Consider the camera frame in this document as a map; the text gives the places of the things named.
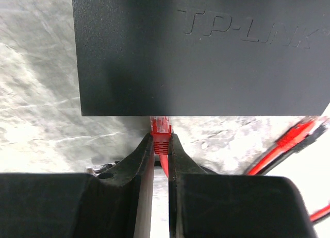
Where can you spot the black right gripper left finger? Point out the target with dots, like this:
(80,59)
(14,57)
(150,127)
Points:
(116,203)

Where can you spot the black network switch box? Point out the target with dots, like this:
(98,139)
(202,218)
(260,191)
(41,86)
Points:
(202,57)

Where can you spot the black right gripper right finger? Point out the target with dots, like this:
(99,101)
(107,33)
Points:
(214,205)

